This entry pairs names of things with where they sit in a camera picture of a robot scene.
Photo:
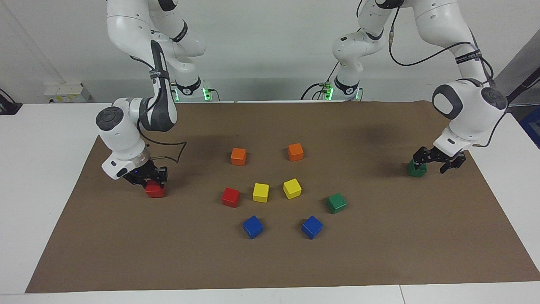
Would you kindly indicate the green wooden cube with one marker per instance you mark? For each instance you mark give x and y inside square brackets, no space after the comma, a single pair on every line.
[336,203]
[417,172]

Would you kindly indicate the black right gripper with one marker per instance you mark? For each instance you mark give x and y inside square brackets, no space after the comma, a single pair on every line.
[145,173]

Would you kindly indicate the orange wooden cube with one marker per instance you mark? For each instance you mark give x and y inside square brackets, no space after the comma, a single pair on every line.
[238,156]
[295,152]

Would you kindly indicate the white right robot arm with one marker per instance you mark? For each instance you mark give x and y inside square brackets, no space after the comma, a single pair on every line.
[122,131]

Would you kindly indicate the yellow wooden cube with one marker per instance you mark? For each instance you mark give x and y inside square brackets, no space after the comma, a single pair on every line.
[292,188]
[260,192]

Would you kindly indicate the blue crate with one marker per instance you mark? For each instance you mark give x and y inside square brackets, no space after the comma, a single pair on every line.
[532,126]

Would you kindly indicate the black stand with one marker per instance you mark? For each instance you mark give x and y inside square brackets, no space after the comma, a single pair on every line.
[517,90]

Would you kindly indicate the brown table mat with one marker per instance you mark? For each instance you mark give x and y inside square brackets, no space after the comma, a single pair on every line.
[126,253]

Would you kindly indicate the red wooden cube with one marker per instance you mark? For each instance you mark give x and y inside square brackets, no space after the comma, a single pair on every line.
[155,192]
[230,197]

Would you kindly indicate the white power strip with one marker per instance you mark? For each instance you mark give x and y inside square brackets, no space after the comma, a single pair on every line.
[63,93]

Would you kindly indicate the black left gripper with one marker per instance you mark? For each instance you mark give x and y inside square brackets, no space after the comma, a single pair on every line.
[436,157]

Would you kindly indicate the black flat device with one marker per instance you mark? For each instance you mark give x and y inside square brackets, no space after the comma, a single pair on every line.
[8,107]

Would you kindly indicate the blue wooden cube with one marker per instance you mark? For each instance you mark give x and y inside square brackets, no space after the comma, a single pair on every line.
[312,226]
[252,226]

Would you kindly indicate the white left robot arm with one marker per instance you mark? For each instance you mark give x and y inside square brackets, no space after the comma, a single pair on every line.
[468,114]

